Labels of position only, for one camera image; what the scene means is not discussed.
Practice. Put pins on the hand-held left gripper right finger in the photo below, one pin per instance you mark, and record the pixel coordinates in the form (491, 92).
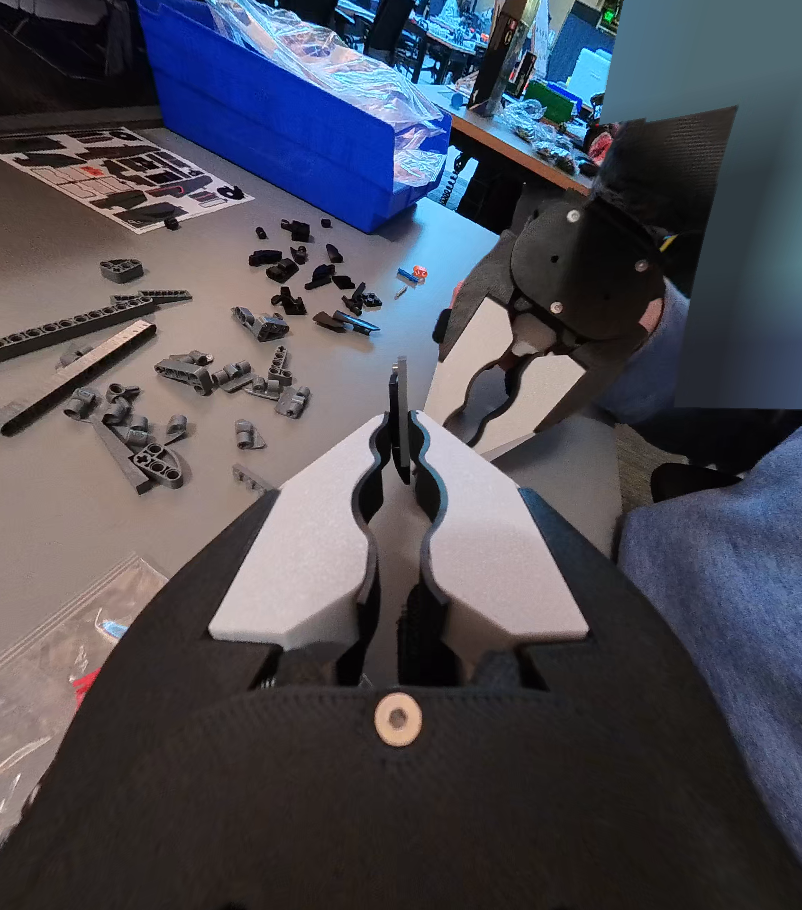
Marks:
(493, 561)

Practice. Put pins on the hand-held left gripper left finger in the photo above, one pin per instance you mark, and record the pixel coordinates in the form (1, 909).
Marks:
(301, 554)

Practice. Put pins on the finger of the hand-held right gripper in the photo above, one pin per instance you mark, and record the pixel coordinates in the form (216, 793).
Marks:
(547, 391)
(476, 341)

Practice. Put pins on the black plate assembly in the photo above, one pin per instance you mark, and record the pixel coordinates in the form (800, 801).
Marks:
(404, 434)

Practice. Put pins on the person's right forearm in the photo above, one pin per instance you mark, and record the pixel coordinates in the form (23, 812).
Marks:
(646, 384)

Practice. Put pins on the grey studded lego plate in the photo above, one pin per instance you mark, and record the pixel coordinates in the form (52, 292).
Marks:
(250, 478)

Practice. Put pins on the pile of black lego pieces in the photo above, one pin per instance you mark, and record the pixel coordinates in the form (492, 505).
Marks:
(284, 270)

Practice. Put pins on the long dark grey lego plate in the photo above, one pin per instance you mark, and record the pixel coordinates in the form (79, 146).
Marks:
(67, 380)

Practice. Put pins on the dark printed lego box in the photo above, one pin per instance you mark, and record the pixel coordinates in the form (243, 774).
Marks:
(31, 57)

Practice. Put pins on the person's right hand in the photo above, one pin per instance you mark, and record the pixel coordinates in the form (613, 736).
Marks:
(652, 314)

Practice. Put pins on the background wooden desk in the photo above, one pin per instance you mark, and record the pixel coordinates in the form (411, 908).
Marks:
(500, 128)

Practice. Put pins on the pile of dark grey pieces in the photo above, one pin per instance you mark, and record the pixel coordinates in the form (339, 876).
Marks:
(159, 462)

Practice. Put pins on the tall dark carton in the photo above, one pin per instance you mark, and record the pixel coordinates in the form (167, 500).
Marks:
(507, 50)

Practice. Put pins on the crumpled clear plastic bag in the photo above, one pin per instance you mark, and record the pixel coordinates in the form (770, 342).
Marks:
(358, 78)

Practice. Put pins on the blue plastic bin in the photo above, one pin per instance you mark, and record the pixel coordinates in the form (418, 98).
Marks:
(266, 121)

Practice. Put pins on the zip bag of red pins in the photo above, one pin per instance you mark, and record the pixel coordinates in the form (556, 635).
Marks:
(17, 711)

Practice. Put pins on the long dark grey holed beam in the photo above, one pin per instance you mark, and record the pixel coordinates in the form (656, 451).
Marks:
(52, 330)

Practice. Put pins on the printed white parts sheet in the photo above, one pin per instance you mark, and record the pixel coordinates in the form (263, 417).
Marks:
(109, 178)

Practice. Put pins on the dark grey lego frame brick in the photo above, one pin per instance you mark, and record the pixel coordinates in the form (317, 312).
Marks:
(121, 269)

